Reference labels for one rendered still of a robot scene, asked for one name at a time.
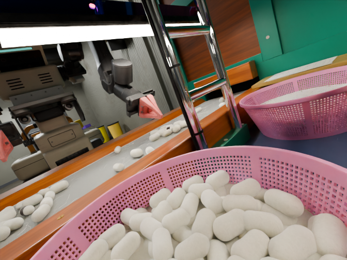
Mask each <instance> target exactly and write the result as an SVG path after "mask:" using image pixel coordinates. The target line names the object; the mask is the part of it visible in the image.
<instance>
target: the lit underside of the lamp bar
mask: <svg viewBox="0 0 347 260"><path fill-rule="evenodd" d="M182 25H201V24H171V25H166V26H182ZM142 36H153V32H152V29H151V26H150V25H136V26H101V27H65V28H30V29H0V41H1V44H2V47H14V46H27V45H40V44H53V43H66V42H79V41H91V40H104V39H117V38H129V37H142Z"/></svg>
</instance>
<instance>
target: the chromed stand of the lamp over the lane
mask: <svg viewBox="0 0 347 260"><path fill-rule="evenodd" d="M141 2H142V5H143V7H144V10H145V13H146V16H147V18H148V21H149V24H150V26H151V29H152V32H153V35H154V37H155V40H156V43H157V45H158V48H159V50H160V53H161V56H162V59H163V62H164V65H165V67H166V70H167V73H168V75H169V78H170V81H171V84H172V86H173V89H174V91H175V94H176V97H177V99H178V102H179V105H180V108H181V110H182V113H183V116H184V118H185V121H186V124H187V127H188V130H189V132H190V135H191V138H192V140H193V143H194V146H195V148H196V151H199V150H204V149H208V148H209V147H208V145H207V142H206V139H205V136H204V134H203V129H202V128H201V125H200V122H199V119H198V116H197V114H196V111H195V107H194V104H193V102H192V101H193V100H195V99H197V98H199V97H201V96H203V95H205V94H207V93H209V92H211V91H214V90H216V89H218V88H221V91H222V94H223V97H224V101H225V104H226V107H227V111H228V114H229V118H230V121H231V124H232V127H233V129H232V130H231V131H229V132H228V133H227V134H226V135H225V136H224V137H223V138H221V139H220V140H219V141H218V142H217V143H216V144H215V145H213V146H212V147H211V148H217V147H227V146H240V145H244V144H245V143H246V142H247V141H248V139H249V138H250V137H251V136H250V132H249V129H248V125H247V124H244V123H242V122H241V119H240V116H239V112H238V109H237V106H236V103H235V99H234V96H233V92H232V89H231V86H230V82H229V78H228V75H227V71H226V68H225V64H224V61H223V58H222V54H221V52H220V48H219V45H218V41H217V37H216V34H215V30H214V27H213V24H212V20H211V17H210V13H209V10H208V7H207V3H206V0H194V3H195V6H196V10H197V13H198V16H199V19H200V23H201V25H182V26H166V25H165V22H164V19H163V16H162V13H161V10H160V8H159V5H158V2H157V0H141ZM194 36H205V39H206V42H207V45H208V49H209V52H210V55H211V58H212V62H213V65H214V69H215V72H216V75H217V79H216V80H214V81H211V82H209V83H207V84H204V85H202V86H200V87H197V88H195V89H193V90H190V91H188V88H187V85H186V82H185V79H184V76H183V73H182V71H181V68H180V66H181V65H180V64H179V62H178V59H177V56H176V53H175V50H174V47H173V45H172V42H171V39H174V38H184V37H194Z"/></svg>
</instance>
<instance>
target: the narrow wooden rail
mask: <svg viewBox="0 0 347 260"><path fill-rule="evenodd" d="M271 85H273V84H271ZM267 86H270V85H267ZM267 86H263V87H259V88H256V89H252V88H250V89H248V90H247V91H245V92H244V93H242V94H240V95H239V96H237V97H236V98H234V99H235V103H236V106H237V109H238V112H239V116H240V119H241V122H242V123H244V124H247V125H248V129H250V128H251V127H252V126H253V125H254V121H253V120H252V119H251V117H250V116H249V114H248V113H247V112H246V110H245V109H244V108H242V107H241V106H240V104H239V102H240V100H241V99H242V98H243V97H245V96H247V95H249V94H251V93H253V92H255V91H257V90H259V89H262V88H264V87H267ZM199 122H200V125H201V128H202V129H203V134H204V136H205V139H206V142H207V145H208V147H209V149H210V148H211V147H212V146H213V145H215V144H216V143H217V142H218V141H219V140H220V139H221V138H223V137H224V136H225V135H226V134H227V133H228V132H229V131H231V130H232V129H233V127H232V124H231V121H230V118H229V114H228V111H227V107H226V105H224V106H222V107H221V108H219V109H217V110H216V111H214V112H213V113H211V114H209V115H208V116H206V117H205V118H203V119H202V120H200V121H199ZM194 151H196V148H195V146H194V143H193V140H192V138H191V135H190V132H189V130H188V129H186V130H185V131H183V132H181V133H180V134H178V135H177V136H175V137H174V138H172V139H170V140H169V141H168V142H166V143H164V144H163V145H161V146H160V147H158V148H157V149H155V150H154V151H152V152H150V153H149V154H147V155H146V156H144V157H143V158H141V159H140V160H138V161H137V162H135V163H133V164H132V165H130V166H129V167H127V168H125V169H124V170H122V171H121V172H119V173H118V174H116V175H115V176H113V177H111V178H110V179H109V180H107V181H106V182H104V183H102V184H101V185H99V186H98V187H96V188H95V189H93V190H92V191H90V192H88V193H87V194H85V195H84V196H82V197H80V198H79V199H77V200H76V201H74V202H73V203H71V204H70V205H68V206H67V207H65V208H63V209H62V210H60V211H59V212H57V213H56V214H54V215H53V216H51V217H49V218H48V219H46V220H45V221H43V222H42V223H40V224H39V225H37V226H36V227H34V228H32V229H31V230H29V231H28V232H26V233H25V234H23V235H22V236H20V237H18V238H17V239H15V240H14V241H12V242H11V243H9V244H8V245H6V246H4V247H3V248H1V249H0V260H30V259H31V258H32V257H33V256H34V255H35V254H36V253H37V252H38V250H39V249H40V248H41V247H42V246H43V245H44V244H45V243H46V242H47V241H48V240H49V239H50V238H51V237H52V236H53V235H54V234H56V233H57V232H58V231H59V230H60V229H61V228H62V227H63V226H64V225H65V224H66V223H67V222H68V221H70V220H71V219H72V218H73V217H74V216H75V215H77V214H78V213H79V212H80V211H81V210H83V209H84V208H85V207H86V206H88V205H89V204H90V203H91V202H93V201H94V200H95V199H97V198H98V197H100V196H101V195H102V194H104V193H106V192H107V191H108V190H110V189H111V188H113V187H114V186H116V185H118V184H119V183H121V182H123V181H124V180H126V179H128V178H129V177H131V176H133V175H134V174H136V173H139V172H141V171H143V170H145V169H147V168H149V167H151V166H153V165H156V164H158V163H160V162H163V161H165V160H168V159H171V158H173V157H176V156H180V155H183V154H186V153H190V152H194Z"/></svg>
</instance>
